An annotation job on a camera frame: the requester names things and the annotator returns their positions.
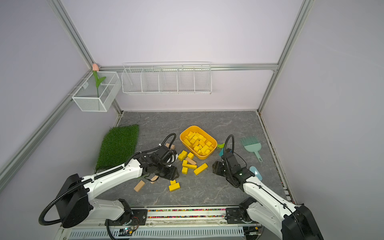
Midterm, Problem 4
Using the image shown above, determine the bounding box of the yellow plastic tub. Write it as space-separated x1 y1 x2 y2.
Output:
180 126 218 160

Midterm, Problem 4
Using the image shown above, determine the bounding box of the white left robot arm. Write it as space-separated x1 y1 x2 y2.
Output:
39 145 179 228

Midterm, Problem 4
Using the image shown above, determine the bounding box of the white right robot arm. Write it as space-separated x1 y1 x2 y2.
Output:
213 150 323 240

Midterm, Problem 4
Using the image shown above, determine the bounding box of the natural wood long block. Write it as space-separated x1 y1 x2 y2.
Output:
150 176 159 184

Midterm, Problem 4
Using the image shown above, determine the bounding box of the natural wood cube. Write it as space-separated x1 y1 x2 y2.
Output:
166 143 176 150

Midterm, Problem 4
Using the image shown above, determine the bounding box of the yellow long block diagonal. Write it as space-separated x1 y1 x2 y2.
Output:
194 163 209 176

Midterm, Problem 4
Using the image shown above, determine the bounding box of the light blue plastic scoop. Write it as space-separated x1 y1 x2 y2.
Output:
250 166 263 181

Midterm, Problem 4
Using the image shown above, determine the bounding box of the yellow block bottom wide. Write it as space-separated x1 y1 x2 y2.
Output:
169 183 181 192

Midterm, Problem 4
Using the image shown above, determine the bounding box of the yellow flat horizontal block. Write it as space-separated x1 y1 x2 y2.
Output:
183 164 197 170

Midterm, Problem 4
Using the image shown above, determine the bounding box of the natural wood centre block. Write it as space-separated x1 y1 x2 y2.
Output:
185 158 197 166

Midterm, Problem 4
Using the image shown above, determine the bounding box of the natural wood block lower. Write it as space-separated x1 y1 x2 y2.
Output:
134 181 146 192

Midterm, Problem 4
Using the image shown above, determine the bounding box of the green plastic dustpan brush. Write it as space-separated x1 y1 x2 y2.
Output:
241 136 263 163

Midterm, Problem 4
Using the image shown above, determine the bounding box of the green artificial grass mat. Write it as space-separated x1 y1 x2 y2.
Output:
95 125 139 173

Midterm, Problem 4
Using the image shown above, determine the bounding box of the white mesh corner basket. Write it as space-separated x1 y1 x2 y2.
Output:
72 72 122 112

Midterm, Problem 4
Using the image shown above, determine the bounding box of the pink artificial tulip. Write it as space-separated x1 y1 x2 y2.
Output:
92 63 106 98

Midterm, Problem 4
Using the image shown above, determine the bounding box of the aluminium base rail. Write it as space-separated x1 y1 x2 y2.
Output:
55 203 301 240

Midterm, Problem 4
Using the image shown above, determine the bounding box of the white wire shelf basket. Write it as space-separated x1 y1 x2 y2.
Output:
122 62 212 95

